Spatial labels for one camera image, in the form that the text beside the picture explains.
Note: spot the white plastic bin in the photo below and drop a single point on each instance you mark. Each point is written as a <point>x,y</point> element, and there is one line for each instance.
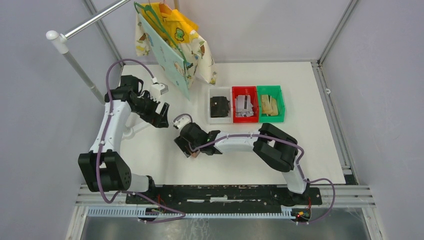
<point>220,91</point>

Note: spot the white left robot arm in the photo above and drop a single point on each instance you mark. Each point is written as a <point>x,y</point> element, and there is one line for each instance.
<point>102,167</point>

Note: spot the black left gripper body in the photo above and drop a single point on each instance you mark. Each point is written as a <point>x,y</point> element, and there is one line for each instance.
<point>146,107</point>

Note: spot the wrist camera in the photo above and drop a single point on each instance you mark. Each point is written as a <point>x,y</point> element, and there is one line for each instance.
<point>180,123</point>
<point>157,90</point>

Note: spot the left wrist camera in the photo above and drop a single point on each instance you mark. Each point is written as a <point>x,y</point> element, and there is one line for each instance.
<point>157,90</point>

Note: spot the silver clothes rack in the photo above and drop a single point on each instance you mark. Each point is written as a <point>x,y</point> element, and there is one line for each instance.
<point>59,40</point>

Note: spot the gold cards stack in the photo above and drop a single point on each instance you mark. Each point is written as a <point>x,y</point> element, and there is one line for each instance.
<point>269,105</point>

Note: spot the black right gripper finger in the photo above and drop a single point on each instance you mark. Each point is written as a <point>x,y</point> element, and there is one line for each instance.
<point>183,145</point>
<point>209,149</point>

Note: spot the green plastic bin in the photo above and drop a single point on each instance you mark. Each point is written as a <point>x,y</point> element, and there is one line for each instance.
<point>276,92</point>

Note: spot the black cards stack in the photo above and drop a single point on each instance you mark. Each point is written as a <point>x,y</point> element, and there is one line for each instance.
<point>219,107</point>

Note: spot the green clothes hanger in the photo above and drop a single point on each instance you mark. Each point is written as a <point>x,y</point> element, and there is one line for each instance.
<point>151,14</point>

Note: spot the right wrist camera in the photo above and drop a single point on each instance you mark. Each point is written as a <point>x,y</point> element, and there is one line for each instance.
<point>180,123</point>

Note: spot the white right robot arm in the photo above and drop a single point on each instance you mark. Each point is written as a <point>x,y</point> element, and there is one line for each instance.
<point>279,150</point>

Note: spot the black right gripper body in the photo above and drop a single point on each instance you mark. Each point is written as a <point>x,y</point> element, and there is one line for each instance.
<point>194,145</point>

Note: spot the yellow patterned children shirt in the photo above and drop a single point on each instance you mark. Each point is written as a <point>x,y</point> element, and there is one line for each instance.
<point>200,62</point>

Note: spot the red plastic bin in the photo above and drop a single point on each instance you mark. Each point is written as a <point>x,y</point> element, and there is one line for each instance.
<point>246,90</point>

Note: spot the light green cartoon garment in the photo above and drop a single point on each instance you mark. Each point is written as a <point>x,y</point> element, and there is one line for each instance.
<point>172,64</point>

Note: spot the white cards stack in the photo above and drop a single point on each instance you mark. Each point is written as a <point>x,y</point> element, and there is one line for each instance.
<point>243,106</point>

